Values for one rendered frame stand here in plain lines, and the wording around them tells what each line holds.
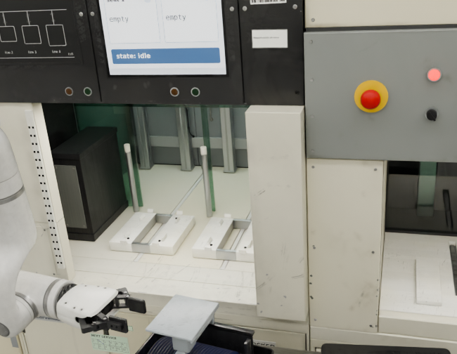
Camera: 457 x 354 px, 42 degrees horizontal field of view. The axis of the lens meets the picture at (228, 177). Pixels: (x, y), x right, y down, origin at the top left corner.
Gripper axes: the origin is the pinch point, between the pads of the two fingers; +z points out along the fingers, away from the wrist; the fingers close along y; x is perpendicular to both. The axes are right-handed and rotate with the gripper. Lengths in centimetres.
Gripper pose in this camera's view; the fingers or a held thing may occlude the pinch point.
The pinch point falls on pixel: (129, 315)
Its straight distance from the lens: 124.5
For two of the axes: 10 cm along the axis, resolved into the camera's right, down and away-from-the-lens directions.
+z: 9.1, 1.0, -3.9
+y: -4.0, 3.7, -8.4
